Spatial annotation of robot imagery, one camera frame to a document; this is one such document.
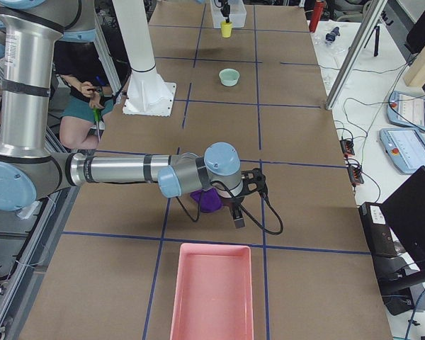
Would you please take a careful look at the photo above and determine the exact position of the green handled screwdriver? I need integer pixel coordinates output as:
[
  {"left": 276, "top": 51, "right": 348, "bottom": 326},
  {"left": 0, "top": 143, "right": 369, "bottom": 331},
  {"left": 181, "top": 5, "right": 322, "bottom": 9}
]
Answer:
[{"left": 93, "top": 108, "right": 101, "bottom": 141}]

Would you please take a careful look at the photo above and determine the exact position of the pink plastic bin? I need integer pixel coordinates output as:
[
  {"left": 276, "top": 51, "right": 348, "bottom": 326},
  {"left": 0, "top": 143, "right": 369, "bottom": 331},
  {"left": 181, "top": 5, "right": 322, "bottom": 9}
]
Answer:
[{"left": 170, "top": 243, "right": 254, "bottom": 339}]

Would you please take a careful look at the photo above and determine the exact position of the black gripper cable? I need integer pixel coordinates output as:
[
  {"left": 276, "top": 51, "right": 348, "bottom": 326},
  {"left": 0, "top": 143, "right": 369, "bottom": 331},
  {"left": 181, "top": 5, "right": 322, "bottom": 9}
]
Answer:
[{"left": 212, "top": 180, "right": 284, "bottom": 235}]

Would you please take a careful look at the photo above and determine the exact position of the teach pendant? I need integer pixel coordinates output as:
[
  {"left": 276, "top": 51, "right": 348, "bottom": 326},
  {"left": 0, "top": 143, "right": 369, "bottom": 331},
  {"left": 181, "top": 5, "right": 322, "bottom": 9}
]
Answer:
[
  {"left": 379, "top": 127, "right": 425, "bottom": 174},
  {"left": 387, "top": 91, "right": 425, "bottom": 132}
]

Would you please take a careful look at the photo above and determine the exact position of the black monitor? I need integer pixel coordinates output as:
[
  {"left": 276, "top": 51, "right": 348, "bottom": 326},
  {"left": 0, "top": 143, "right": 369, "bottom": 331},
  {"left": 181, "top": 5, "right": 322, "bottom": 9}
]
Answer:
[{"left": 380, "top": 166, "right": 425, "bottom": 261}]

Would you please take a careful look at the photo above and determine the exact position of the seated person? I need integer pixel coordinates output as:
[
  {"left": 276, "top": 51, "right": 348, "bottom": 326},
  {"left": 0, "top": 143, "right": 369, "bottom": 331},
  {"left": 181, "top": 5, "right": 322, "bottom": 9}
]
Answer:
[{"left": 54, "top": 41, "right": 113, "bottom": 149}]

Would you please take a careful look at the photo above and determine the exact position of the lower teach pendant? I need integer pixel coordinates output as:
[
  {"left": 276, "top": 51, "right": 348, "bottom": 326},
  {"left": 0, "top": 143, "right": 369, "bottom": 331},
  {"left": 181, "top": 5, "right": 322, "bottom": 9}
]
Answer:
[{"left": 379, "top": 127, "right": 425, "bottom": 174}]

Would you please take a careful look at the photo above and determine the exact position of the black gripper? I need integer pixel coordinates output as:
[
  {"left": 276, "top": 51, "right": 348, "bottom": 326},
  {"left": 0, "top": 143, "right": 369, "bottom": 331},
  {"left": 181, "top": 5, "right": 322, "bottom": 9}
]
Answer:
[
  {"left": 232, "top": 168, "right": 268, "bottom": 228},
  {"left": 220, "top": 0, "right": 230, "bottom": 17}
]

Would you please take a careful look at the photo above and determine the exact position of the orange terminal block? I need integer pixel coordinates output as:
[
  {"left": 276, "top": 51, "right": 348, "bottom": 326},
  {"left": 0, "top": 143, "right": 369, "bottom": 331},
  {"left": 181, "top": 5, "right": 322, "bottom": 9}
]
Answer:
[{"left": 340, "top": 138, "right": 364, "bottom": 187}]

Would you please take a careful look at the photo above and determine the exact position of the black computer box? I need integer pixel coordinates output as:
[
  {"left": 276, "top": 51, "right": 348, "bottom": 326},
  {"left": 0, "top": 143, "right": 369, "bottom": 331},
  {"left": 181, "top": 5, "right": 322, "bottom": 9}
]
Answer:
[{"left": 358, "top": 202, "right": 397, "bottom": 258}]

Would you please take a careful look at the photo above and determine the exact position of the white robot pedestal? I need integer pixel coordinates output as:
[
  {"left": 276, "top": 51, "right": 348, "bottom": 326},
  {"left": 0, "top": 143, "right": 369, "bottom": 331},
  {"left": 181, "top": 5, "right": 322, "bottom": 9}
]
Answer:
[{"left": 113, "top": 0, "right": 176, "bottom": 117}]

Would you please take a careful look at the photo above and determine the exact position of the clear plastic bin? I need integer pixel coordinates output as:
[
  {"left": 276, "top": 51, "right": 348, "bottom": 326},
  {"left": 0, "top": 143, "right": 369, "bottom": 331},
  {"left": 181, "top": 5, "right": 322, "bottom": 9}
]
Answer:
[{"left": 210, "top": 0, "right": 247, "bottom": 29}]

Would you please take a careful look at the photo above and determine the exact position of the mint green bowl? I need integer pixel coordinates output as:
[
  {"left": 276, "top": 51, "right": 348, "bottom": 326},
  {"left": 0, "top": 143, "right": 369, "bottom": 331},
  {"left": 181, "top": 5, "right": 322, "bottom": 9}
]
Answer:
[{"left": 218, "top": 68, "right": 240, "bottom": 87}]

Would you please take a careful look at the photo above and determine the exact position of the upper teach pendant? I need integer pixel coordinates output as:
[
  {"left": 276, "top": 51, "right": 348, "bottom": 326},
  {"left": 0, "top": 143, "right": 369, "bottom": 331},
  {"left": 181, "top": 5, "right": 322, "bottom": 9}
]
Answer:
[{"left": 387, "top": 91, "right": 425, "bottom": 132}]

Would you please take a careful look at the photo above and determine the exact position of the aluminium frame post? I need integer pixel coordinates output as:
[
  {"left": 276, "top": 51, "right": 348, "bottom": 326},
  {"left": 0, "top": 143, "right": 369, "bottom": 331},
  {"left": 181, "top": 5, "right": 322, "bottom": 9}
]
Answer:
[{"left": 325, "top": 0, "right": 387, "bottom": 111}]

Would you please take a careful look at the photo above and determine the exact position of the purple microfiber cloth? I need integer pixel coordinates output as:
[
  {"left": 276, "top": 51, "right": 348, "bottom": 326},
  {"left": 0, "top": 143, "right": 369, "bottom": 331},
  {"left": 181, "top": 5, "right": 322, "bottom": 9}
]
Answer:
[{"left": 190, "top": 188, "right": 222, "bottom": 213}]

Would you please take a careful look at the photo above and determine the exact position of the yellow plastic cup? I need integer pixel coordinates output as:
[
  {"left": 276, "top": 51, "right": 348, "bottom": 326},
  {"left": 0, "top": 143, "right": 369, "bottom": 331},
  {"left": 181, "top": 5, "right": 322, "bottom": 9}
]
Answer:
[{"left": 220, "top": 21, "right": 233, "bottom": 38}]

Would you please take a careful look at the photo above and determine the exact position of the red bottle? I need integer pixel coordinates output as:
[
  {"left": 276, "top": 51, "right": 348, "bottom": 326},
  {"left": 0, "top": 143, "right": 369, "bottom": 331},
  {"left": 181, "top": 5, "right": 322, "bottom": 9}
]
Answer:
[{"left": 309, "top": 0, "right": 324, "bottom": 33}]

